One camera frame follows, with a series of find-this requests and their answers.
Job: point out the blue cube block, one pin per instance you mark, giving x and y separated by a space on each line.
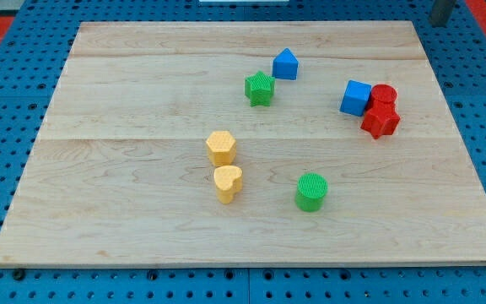
355 98

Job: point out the yellow hexagon block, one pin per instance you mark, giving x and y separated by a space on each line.
221 148

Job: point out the yellow heart block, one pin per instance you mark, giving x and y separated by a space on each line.
228 182

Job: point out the wooden board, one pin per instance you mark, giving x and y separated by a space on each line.
119 174

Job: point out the red cylinder block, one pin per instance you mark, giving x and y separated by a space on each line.
381 94

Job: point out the red star block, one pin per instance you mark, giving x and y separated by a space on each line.
381 119

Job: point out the blue triangle block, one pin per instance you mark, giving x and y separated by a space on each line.
285 65

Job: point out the green cylinder block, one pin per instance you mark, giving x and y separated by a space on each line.
312 188

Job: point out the green star block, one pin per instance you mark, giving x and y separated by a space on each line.
259 89

